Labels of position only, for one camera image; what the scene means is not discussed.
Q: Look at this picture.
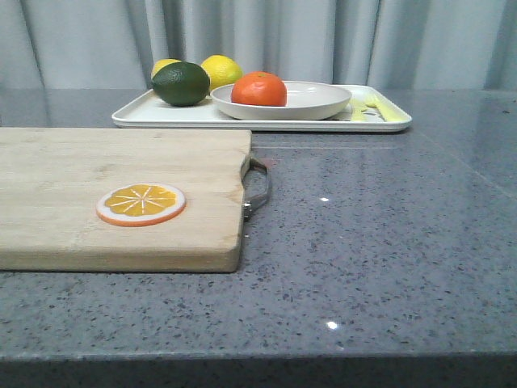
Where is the yellow lemon right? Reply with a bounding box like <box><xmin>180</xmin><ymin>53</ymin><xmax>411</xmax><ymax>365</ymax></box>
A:
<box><xmin>201</xmin><ymin>55</ymin><xmax>243</xmax><ymax>91</ymax></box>

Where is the yellow lemon left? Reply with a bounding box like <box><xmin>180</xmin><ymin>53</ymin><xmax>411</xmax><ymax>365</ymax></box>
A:
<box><xmin>151</xmin><ymin>58</ymin><xmax>181</xmax><ymax>80</ymax></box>

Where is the dark green lime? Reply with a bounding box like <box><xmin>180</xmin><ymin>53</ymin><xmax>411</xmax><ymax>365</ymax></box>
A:
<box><xmin>152</xmin><ymin>61</ymin><xmax>210</xmax><ymax>107</ymax></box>

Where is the grey curtain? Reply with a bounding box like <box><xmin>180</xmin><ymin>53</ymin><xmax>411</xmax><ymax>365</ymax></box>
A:
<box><xmin>1</xmin><ymin>1</ymin><xmax>516</xmax><ymax>90</ymax></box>

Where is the yellow lemon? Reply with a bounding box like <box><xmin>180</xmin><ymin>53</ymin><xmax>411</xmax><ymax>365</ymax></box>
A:
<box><xmin>151</xmin><ymin>58</ymin><xmax>181</xmax><ymax>80</ymax></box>
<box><xmin>201</xmin><ymin>55</ymin><xmax>243</xmax><ymax>91</ymax></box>

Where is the orange slice toy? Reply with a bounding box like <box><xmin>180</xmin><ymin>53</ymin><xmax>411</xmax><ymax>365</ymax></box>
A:
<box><xmin>95</xmin><ymin>183</ymin><xmax>187</xmax><ymax>227</ymax></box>

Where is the orange mandarin fruit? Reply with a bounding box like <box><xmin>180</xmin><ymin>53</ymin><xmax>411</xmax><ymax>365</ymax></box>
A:
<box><xmin>230</xmin><ymin>71</ymin><xmax>288</xmax><ymax>107</ymax></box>

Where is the white rectangular tray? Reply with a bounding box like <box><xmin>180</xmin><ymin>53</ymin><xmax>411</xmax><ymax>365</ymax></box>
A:
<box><xmin>111</xmin><ymin>85</ymin><xmax>412</xmax><ymax>133</ymax></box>

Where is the yellow plastic fork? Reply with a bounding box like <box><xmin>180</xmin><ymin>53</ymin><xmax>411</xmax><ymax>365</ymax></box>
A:
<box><xmin>364</xmin><ymin>95</ymin><xmax>404</xmax><ymax>122</ymax></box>

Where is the wooden cutting board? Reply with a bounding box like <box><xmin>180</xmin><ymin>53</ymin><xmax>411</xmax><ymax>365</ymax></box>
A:
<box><xmin>1</xmin><ymin>128</ymin><xmax>251</xmax><ymax>272</ymax></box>

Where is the metal cutting board handle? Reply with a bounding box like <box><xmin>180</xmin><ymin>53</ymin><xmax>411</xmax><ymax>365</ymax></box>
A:
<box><xmin>242</xmin><ymin>157</ymin><xmax>272</xmax><ymax>221</ymax></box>

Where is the beige round plate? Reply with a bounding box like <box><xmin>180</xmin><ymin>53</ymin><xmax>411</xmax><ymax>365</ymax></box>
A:
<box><xmin>211</xmin><ymin>81</ymin><xmax>352</xmax><ymax>120</ymax></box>

